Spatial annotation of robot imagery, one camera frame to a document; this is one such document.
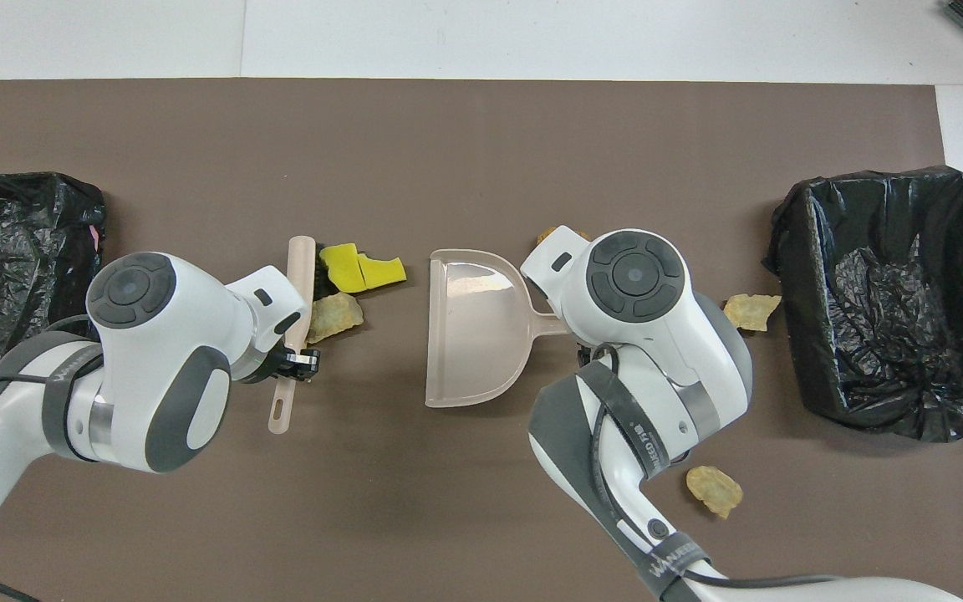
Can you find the large yellow sponge piece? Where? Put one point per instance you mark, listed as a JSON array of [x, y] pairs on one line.
[[341, 267]]

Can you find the black bag lined bin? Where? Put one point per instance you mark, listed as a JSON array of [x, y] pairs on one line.
[[13, 242], [883, 334]]

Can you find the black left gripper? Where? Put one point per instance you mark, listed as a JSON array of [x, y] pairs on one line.
[[308, 365]]

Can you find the pale cream chip piece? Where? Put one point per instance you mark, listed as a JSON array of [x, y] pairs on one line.
[[749, 312]]

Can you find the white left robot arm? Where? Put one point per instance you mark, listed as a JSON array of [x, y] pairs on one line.
[[155, 351]]

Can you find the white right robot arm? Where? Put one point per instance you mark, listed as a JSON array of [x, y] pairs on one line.
[[640, 276]]

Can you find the small yellow sponge piece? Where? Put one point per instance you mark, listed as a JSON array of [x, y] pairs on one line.
[[381, 272]]

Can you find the brown table mat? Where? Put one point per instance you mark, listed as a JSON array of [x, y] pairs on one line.
[[481, 150]]

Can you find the orange-brown nugget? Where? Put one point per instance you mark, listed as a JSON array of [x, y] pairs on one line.
[[542, 238]]

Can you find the beige stone-like chunk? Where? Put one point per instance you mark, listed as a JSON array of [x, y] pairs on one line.
[[335, 316]]

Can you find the beige plastic dustpan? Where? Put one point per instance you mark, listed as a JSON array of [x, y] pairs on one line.
[[473, 334]]

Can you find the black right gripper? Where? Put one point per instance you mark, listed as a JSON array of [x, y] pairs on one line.
[[590, 353]]

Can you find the golden crinkled chip piece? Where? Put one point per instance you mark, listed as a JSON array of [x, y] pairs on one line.
[[714, 492]]

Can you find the beige brush with black bristles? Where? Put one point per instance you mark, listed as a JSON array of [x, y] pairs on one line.
[[302, 259]]

